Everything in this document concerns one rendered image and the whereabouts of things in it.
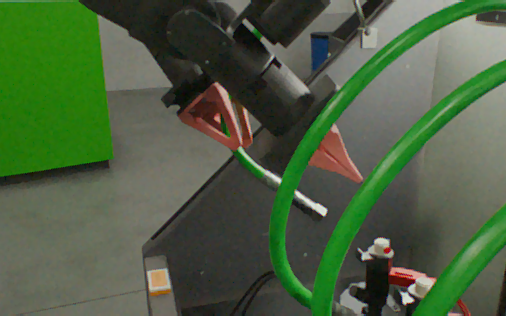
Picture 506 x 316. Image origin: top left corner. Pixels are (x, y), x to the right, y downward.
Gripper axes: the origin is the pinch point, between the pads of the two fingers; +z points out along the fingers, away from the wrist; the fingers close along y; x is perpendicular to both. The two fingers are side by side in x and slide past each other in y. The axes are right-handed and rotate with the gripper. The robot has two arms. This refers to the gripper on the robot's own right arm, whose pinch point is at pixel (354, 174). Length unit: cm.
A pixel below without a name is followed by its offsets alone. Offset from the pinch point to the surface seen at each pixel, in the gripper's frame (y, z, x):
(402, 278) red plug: -4.5, 13.2, -0.8
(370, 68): 7.8, -10.0, -9.4
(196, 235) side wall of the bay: -30.1, 1.2, 26.4
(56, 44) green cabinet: -119, -91, 295
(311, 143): 0.7, -9.3, -10.7
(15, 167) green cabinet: -205, -56, 276
